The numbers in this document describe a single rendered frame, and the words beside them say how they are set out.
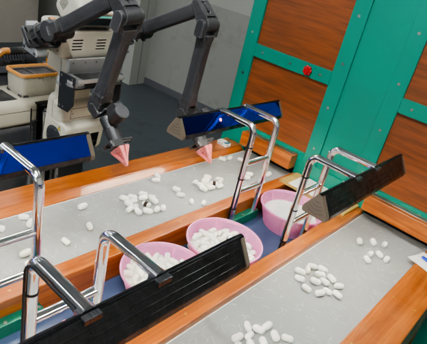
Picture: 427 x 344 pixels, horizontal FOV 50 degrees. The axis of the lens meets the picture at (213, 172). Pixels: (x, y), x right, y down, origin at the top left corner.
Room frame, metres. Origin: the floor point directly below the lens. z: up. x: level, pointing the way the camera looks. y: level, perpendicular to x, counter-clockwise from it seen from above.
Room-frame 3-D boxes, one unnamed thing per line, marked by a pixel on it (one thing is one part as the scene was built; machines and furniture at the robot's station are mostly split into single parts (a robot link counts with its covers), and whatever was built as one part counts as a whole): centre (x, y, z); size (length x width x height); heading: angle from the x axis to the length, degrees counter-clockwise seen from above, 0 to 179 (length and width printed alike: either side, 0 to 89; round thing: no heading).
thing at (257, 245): (1.32, -0.09, 0.72); 0.27 x 0.27 x 0.10
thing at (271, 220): (1.68, -0.35, 0.72); 0.27 x 0.27 x 0.10
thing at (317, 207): (1.38, -0.48, 1.08); 0.62 x 0.08 x 0.07; 144
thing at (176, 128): (1.71, -0.02, 1.08); 0.62 x 0.08 x 0.07; 144
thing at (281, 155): (2.10, -0.23, 0.83); 0.30 x 0.06 x 0.07; 54
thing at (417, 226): (1.70, -0.78, 0.83); 0.30 x 0.06 x 0.07; 54
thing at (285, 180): (1.86, -0.48, 0.77); 0.33 x 0.15 x 0.01; 54
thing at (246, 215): (1.65, -0.09, 0.90); 0.20 x 0.19 x 0.45; 144
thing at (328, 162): (1.42, -0.41, 0.90); 0.20 x 0.19 x 0.45; 144
